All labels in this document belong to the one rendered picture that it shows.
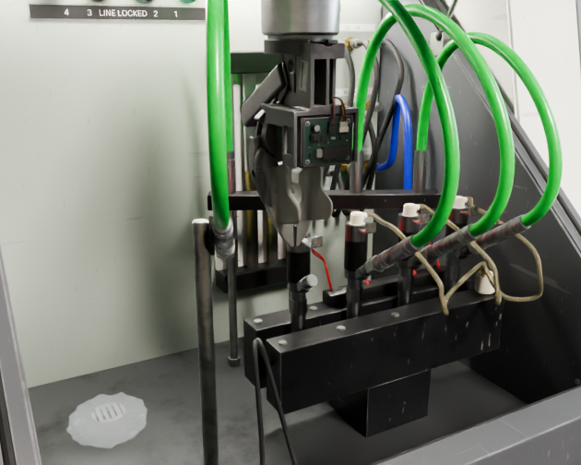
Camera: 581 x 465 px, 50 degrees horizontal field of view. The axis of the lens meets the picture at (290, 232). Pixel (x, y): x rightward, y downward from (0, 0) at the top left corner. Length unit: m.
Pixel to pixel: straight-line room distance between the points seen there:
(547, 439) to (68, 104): 0.69
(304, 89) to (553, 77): 0.48
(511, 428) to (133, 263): 0.57
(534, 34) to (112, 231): 0.65
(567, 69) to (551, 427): 0.53
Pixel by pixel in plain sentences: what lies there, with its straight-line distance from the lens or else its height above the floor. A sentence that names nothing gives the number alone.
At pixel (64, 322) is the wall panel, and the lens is 0.97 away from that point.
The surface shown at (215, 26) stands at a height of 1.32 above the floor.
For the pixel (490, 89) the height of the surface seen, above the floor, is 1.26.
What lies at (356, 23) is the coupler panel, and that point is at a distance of 1.05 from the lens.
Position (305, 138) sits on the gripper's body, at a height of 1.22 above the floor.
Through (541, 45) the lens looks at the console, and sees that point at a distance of 0.98.
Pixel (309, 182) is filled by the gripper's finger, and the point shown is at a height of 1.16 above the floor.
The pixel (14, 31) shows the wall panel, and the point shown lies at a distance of 0.88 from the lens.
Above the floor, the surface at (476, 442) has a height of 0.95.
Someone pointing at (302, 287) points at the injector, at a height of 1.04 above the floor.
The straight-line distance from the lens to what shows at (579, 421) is 0.71.
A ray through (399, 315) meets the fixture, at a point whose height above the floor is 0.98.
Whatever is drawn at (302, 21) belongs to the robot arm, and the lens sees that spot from 0.59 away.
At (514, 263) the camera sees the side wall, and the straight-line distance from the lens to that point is 0.90.
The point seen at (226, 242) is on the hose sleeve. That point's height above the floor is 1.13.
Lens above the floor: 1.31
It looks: 17 degrees down
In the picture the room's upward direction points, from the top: straight up
